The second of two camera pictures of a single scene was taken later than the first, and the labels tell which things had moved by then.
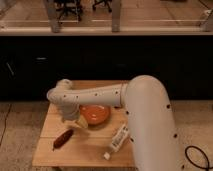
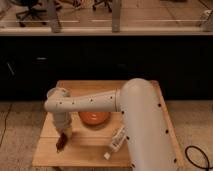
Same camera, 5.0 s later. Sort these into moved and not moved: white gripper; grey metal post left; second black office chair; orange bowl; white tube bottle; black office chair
Moved: white gripper; black office chair
Not moved: orange bowl; second black office chair; white tube bottle; grey metal post left
